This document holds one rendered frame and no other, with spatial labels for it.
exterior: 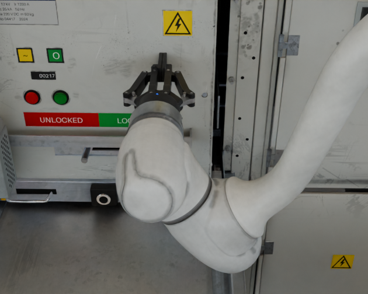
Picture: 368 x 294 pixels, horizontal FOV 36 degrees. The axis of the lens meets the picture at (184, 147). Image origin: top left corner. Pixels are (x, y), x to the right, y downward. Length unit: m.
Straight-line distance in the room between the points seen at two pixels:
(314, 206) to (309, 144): 0.76
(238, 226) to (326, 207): 0.72
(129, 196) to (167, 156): 0.08
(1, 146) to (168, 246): 0.41
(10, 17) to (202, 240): 0.58
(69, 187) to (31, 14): 0.41
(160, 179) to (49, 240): 0.59
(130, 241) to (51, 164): 0.25
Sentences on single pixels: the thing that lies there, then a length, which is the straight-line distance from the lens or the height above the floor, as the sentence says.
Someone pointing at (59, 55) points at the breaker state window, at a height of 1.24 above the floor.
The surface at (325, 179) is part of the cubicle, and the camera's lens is 1.51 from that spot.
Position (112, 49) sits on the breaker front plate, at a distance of 1.14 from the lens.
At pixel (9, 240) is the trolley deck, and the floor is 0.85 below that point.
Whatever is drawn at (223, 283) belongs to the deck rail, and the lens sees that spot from 1.17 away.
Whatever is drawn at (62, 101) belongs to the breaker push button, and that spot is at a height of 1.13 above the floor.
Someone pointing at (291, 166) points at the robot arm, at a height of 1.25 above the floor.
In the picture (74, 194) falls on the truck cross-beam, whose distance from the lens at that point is 1.34.
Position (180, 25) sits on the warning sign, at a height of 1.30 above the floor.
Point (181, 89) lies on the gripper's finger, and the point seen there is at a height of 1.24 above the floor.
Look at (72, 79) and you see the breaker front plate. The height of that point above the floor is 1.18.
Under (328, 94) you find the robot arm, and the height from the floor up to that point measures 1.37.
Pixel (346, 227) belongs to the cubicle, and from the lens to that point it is 1.60.
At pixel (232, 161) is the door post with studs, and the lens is 1.44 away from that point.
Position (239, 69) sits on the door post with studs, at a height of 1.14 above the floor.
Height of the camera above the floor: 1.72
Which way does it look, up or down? 34 degrees down
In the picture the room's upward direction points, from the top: straight up
